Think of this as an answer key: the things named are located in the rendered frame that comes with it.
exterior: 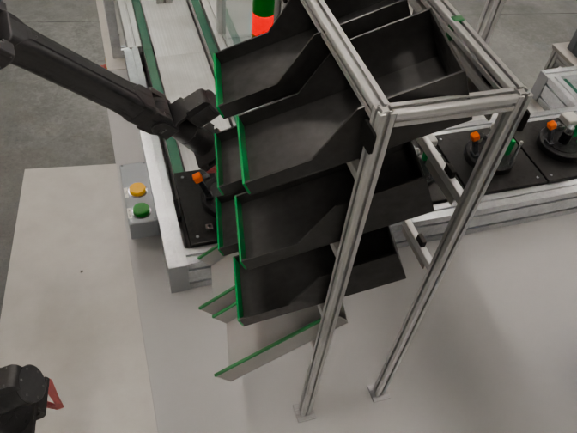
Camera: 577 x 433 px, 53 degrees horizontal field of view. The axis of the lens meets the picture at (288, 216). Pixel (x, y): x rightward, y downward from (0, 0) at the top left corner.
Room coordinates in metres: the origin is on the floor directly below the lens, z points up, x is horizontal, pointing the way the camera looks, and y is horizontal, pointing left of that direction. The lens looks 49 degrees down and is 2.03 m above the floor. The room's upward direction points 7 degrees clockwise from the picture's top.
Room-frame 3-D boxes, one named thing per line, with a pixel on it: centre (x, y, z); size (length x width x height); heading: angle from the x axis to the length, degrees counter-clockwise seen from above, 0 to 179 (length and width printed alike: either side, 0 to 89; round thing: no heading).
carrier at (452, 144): (1.25, -0.54, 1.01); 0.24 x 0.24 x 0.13; 22
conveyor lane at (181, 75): (1.25, 0.24, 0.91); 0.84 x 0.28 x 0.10; 22
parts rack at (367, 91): (0.68, -0.10, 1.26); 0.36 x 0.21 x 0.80; 22
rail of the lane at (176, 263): (1.16, 0.40, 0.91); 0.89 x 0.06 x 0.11; 22
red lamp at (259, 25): (1.19, 0.11, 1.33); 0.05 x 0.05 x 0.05
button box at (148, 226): (0.96, 0.38, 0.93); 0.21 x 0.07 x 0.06; 22
